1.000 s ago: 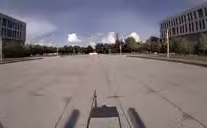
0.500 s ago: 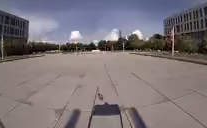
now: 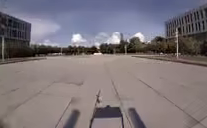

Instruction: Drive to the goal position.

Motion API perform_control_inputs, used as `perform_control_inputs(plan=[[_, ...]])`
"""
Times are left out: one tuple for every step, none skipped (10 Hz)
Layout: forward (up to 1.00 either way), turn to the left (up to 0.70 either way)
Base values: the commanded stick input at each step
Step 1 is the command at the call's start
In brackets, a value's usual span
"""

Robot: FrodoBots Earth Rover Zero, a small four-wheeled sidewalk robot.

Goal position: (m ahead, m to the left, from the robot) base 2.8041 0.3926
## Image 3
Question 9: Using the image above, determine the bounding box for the row of trees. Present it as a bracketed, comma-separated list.
[30, 32, 207, 57]

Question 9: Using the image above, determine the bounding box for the dark glass building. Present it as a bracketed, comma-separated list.
[0, 7, 33, 61]

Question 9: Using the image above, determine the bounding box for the grey paved plaza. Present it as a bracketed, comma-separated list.
[0, 54, 207, 128]

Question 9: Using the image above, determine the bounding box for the raised kerb strip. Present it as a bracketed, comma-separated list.
[0, 56, 48, 67]
[132, 54, 207, 69]

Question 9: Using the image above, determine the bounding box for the pale multi-storey building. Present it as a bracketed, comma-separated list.
[164, 2, 207, 42]

